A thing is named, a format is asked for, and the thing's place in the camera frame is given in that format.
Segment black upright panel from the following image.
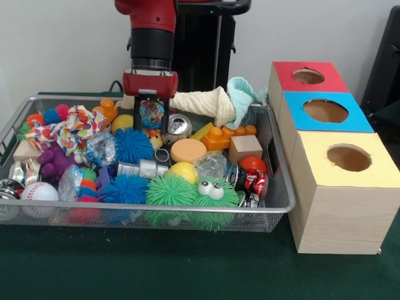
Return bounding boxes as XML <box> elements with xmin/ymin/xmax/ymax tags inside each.
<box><xmin>361</xmin><ymin>6</ymin><xmax>400</xmax><ymax>118</ymax></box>

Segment green spiky ball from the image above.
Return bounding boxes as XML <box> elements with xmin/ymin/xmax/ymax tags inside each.
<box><xmin>146</xmin><ymin>173</ymin><xmax>198</xmax><ymax>209</ymax></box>

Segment blue globe ball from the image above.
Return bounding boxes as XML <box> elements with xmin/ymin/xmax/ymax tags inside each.
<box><xmin>142</xmin><ymin>100</ymin><xmax>163</xmax><ymax>130</ymax></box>

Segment small wooden cube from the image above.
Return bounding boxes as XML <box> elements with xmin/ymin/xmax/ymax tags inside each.
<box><xmin>229</xmin><ymin>135</ymin><xmax>264</xmax><ymax>165</ymax></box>

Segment silver drink can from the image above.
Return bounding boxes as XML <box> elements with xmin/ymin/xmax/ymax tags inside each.
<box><xmin>165</xmin><ymin>114</ymin><xmax>193</xmax><ymax>144</ymax></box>

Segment dark green table cloth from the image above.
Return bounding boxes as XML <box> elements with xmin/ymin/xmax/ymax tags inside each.
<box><xmin>0</xmin><ymin>92</ymin><xmax>400</xmax><ymax>300</ymax></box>

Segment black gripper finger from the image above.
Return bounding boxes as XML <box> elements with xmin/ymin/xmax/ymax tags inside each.
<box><xmin>161</xmin><ymin>97</ymin><xmax>171</xmax><ymax>134</ymax></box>
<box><xmin>134</xmin><ymin>97</ymin><xmax>144</xmax><ymax>133</ymax></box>

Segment round orange disc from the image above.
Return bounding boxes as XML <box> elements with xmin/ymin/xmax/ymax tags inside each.
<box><xmin>170</xmin><ymin>138</ymin><xmax>208</xmax><ymax>164</ymax></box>

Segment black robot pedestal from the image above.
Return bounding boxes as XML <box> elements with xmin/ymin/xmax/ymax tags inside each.
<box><xmin>174</xmin><ymin>0</ymin><xmax>252</xmax><ymax>94</ymax></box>

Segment black cable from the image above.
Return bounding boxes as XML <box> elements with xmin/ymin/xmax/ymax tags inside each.
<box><xmin>109</xmin><ymin>79</ymin><xmax>125</xmax><ymax>94</ymax></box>

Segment blue spiky ball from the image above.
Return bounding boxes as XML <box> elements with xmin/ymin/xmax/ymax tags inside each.
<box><xmin>100</xmin><ymin>173</ymin><xmax>151</xmax><ymax>205</ymax></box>
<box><xmin>114</xmin><ymin>127</ymin><xmax>154</xmax><ymax>165</ymax></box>

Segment green furry googly-eyed toy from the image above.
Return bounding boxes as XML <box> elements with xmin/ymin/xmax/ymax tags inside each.
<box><xmin>191</xmin><ymin>178</ymin><xmax>241</xmax><ymax>233</ymax></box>

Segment wooden box with three holes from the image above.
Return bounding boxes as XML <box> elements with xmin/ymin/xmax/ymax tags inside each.
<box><xmin>266</xmin><ymin>61</ymin><xmax>400</xmax><ymax>255</ymax></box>

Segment orange toy building blocks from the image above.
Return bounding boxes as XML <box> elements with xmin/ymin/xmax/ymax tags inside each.
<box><xmin>201</xmin><ymin>124</ymin><xmax>258</xmax><ymax>151</ymax></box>

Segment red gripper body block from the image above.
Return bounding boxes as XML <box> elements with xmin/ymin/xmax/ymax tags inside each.
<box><xmin>122</xmin><ymin>69</ymin><xmax>179</xmax><ymax>100</ymax></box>

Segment shallow clear mesh bin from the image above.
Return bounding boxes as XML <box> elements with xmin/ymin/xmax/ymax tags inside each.
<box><xmin>0</xmin><ymin>95</ymin><xmax>296</xmax><ymax>233</ymax></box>

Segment crushed red soda can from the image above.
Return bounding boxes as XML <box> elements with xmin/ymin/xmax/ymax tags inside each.
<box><xmin>226</xmin><ymin>164</ymin><xmax>270</xmax><ymax>201</ymax></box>

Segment mint green muslin cloth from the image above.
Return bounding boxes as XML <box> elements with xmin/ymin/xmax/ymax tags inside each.
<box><xmin>226</xmin><ymin>77</ymin><xmax>269</xmax><ymax>131</ymax></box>

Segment cream yellow muslin cloth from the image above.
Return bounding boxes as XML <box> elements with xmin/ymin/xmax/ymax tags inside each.
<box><xmin>121</xmin><ymin>86</ymin><xmax>237</xmax><ymax>129</ymax></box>

